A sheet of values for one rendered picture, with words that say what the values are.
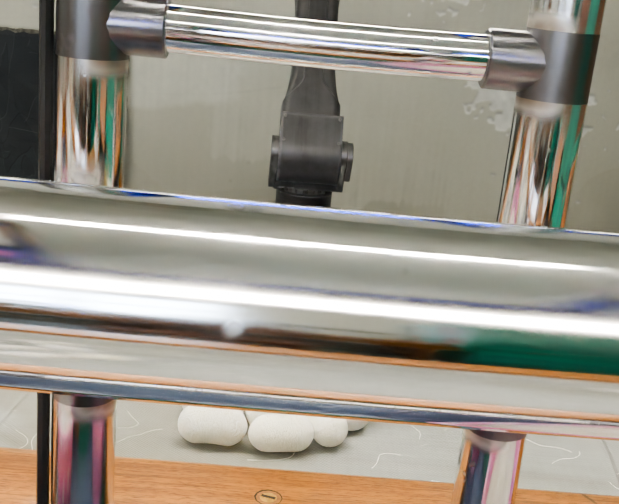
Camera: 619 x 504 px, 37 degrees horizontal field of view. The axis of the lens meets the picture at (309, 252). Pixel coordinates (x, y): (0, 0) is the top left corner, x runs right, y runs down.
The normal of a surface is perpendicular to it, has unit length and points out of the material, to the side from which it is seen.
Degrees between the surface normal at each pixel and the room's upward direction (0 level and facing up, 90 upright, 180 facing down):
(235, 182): 90
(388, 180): 90
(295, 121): 60
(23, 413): 0
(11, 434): 0
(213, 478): 0
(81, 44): 90
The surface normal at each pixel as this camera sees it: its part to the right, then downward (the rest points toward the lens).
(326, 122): 0.08, -0.21
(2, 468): 0.09, -0.95
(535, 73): -0.01, 0.48
